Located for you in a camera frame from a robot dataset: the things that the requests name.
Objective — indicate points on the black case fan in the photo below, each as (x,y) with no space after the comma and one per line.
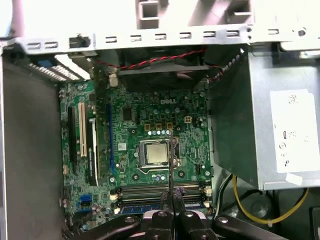
(160,77)

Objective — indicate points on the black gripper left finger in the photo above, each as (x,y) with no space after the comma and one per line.
(160,227)

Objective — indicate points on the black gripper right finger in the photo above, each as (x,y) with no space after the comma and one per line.
(190,227)

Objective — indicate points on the blue expansion slot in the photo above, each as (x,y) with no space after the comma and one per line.
(111,140)

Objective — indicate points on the blue VGA port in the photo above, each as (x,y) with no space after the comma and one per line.
(46,62)

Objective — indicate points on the beige expansion slot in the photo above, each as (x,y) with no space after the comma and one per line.
(82,130)

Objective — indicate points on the blue RAM stick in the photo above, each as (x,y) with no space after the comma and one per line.
(140,208)

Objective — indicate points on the black expansion slot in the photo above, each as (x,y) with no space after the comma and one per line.
(72,140)

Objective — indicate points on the silver CPU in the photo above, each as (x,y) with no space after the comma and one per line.
(156,153)

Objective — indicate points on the black PC case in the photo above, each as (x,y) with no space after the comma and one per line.
(172,41)

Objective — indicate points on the RAM slot white latches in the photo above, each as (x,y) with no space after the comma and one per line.
(140,192)

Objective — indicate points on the grey power supply unit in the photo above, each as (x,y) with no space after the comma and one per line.
(262,112)

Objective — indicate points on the green motherboard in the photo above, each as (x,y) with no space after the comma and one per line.
(190,145)

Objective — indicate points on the metal CPU socket cover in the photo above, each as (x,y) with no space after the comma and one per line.
(142,153)

